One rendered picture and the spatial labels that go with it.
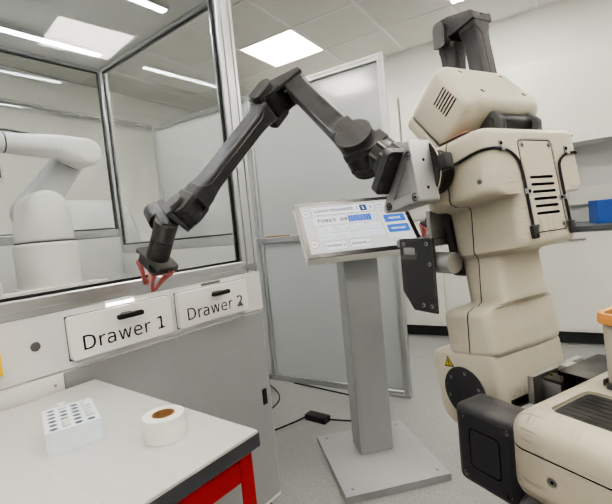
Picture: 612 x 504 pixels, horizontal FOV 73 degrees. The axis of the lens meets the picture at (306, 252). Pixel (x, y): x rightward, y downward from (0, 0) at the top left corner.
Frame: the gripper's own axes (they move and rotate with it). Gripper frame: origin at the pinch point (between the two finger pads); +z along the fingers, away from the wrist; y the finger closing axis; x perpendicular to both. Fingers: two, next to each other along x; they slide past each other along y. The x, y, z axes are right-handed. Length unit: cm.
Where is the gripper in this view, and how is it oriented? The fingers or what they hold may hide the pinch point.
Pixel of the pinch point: (150, 285)
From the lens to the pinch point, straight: 118.0
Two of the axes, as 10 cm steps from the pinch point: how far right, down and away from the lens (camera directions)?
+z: -3.6, 8.4, 4.1
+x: -5.9, 1.3, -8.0
